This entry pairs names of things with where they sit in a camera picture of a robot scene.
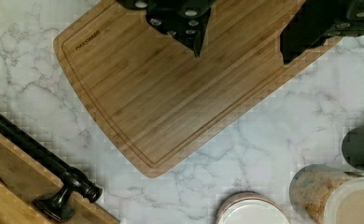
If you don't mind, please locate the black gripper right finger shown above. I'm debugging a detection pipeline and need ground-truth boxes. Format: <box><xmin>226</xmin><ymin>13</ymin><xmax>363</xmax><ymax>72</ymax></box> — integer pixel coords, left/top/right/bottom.
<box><xmin>280</xmin><ymin>0</ymin><xmax>364</xmax><ymax>64</ymax></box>

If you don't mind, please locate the dark bronze drawer handle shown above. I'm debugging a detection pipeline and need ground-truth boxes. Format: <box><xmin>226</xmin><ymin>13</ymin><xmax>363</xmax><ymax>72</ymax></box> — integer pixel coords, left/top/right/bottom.
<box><xmin>0</xmin><ymin>114</ymin><xmax>117</xmax><ymax>224</ymax></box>

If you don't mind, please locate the wooden drawer box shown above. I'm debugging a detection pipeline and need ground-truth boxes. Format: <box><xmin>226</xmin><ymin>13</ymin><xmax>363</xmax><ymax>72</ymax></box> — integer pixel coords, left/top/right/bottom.
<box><xmin>0</xmin><ymin>134</ymin><xmax>119</xmax><ymax>224</ymax></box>

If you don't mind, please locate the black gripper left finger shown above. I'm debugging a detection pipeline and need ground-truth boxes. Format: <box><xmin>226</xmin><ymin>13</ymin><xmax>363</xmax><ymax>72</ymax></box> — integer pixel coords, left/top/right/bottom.
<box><xmin>116</xmin><ymin>0</ymin><xmax>216</xmax><ymax>58</ymax></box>

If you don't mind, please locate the bamboo cutting board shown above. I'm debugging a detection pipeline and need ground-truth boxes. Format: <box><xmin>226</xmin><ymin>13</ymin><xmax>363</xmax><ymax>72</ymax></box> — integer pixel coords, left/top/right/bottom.
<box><xmin>53</xmin><ymin>0</ymin><xmax>324</xmax><ymax>178</ymax></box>

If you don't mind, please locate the dark grey round object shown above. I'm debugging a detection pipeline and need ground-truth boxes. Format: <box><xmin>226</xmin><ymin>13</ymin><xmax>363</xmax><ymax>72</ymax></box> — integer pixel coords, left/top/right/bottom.
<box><xmin>342</xmin><ymin>127</ymin><xmax>364</xmax><ymax>171</ymax></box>

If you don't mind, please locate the clear jar with cereal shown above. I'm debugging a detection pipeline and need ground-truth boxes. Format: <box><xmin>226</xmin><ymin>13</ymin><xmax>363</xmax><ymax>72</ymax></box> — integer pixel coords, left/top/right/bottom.
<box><xmin>289</xmin><ymin>164</ymin><xmax>364</xmax><ymax>224</ymax></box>

